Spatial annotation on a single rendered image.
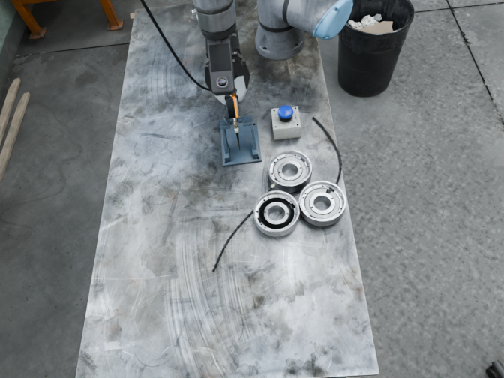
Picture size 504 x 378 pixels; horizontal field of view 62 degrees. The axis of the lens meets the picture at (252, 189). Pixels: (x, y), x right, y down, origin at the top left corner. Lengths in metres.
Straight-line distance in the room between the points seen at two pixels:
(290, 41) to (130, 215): 0.67
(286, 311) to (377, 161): 1.29
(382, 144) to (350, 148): 0.15
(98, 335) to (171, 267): 0.20
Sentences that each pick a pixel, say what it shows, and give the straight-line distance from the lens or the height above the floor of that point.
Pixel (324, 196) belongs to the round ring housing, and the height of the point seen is 0.82.
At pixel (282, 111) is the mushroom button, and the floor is 0.87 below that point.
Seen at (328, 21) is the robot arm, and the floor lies 0.99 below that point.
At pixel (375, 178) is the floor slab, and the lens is 2.01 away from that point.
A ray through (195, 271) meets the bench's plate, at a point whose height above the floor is 0.80.
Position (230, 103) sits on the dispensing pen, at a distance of 0.97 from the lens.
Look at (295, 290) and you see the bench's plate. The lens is 0.92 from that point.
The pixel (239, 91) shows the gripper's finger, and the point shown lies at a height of 0.99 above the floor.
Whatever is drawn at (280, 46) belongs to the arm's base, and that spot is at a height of 0.84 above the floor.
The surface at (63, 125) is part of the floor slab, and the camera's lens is 2.54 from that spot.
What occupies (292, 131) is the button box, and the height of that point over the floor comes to 0.83.
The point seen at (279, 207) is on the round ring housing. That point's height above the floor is 0.82.
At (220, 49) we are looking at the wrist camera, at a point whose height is 1.13.
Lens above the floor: 1.68
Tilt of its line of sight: 59 degrees down
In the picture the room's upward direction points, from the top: 11 degrees counter-clockwise
